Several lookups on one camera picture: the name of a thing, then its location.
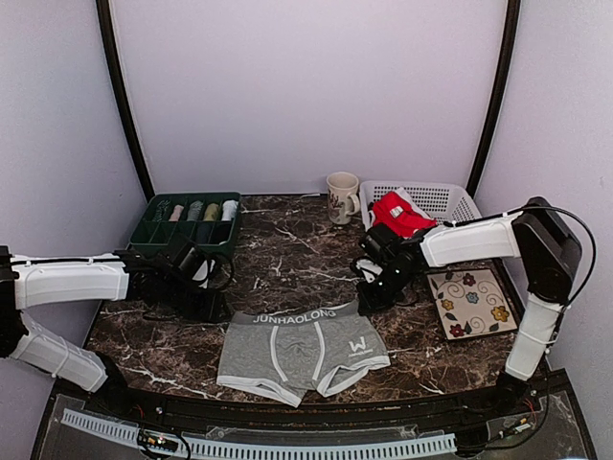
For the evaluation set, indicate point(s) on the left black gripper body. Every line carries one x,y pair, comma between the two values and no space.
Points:
193,309

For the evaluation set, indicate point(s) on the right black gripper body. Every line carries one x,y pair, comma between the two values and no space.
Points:
386,291

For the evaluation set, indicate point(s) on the navy underwear cream waistband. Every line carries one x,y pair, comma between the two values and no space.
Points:
203,233

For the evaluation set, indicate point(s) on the grey underwear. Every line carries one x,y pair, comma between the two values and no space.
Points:
281,357

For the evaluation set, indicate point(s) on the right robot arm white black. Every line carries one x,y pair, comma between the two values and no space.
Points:
534,233

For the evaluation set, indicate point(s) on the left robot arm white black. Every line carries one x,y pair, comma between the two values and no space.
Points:
179,277

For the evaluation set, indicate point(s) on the red underwear in basket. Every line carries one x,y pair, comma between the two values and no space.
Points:
398,211

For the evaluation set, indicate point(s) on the floral square coaster tile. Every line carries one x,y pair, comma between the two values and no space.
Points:
471,304

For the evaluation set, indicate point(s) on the green divided organizer tray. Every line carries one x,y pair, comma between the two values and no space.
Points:
150,237

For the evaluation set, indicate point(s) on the pink rolled cloth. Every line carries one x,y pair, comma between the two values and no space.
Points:
176,213

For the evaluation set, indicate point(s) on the cream floral mug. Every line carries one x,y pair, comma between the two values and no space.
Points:
343,199

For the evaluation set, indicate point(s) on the grey-green rolled cloth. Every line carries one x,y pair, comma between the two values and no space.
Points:
194,210

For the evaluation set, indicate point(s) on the olive rolled cloth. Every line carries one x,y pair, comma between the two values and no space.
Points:
212,212

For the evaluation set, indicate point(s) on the white plastic basket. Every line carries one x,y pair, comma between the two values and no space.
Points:
440,201

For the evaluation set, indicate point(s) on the patterned dark rolled cloth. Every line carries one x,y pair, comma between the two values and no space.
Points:
160,211

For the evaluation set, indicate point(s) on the white rolled cloth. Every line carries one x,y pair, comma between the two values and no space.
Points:
229,210

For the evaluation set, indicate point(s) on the small green circuit board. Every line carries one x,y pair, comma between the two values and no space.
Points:
154,442

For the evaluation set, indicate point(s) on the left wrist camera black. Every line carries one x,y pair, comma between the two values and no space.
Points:
216,273

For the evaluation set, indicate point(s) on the black front rail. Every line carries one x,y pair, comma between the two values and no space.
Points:
430,396

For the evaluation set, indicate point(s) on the white slotted cable duct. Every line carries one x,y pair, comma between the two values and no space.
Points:
233,444

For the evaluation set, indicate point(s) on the right black frame post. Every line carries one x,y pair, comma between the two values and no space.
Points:
496,96

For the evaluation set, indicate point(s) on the black frame post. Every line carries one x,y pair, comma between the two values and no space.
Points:
115,72
496,96

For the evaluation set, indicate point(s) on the left black frame post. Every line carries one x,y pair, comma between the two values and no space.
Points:
115,72

